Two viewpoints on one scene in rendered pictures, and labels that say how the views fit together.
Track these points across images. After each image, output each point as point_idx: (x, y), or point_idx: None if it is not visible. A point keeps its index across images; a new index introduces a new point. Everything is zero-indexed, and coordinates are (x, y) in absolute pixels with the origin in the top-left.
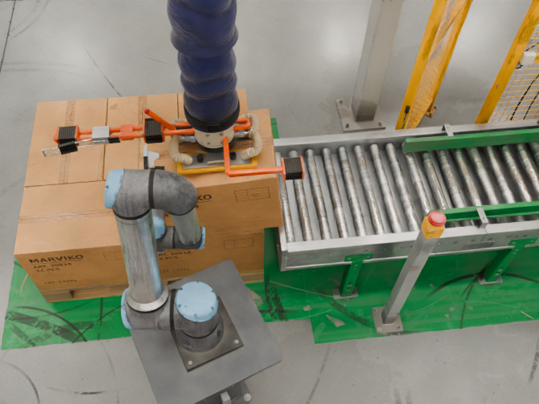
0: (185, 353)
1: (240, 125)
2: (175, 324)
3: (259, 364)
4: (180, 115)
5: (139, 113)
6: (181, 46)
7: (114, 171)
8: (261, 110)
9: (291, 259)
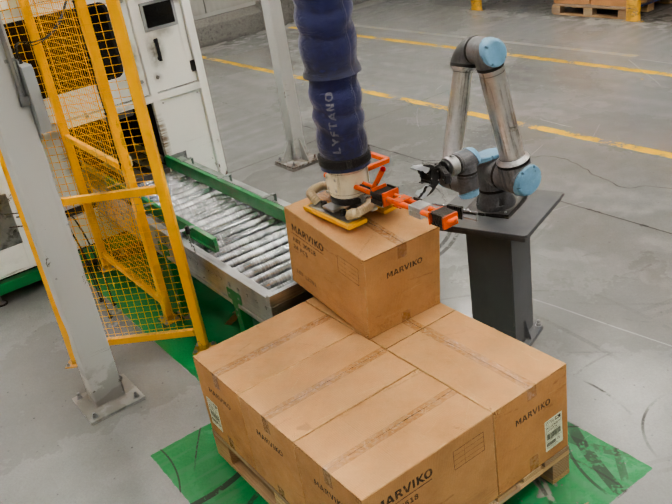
0: (518, 198)
1: None
2: None
3: None
4: (273, 373)
5: (297, 402)
6: (358, 63)
7: (486, 41)
8: (289, 208)
9: None
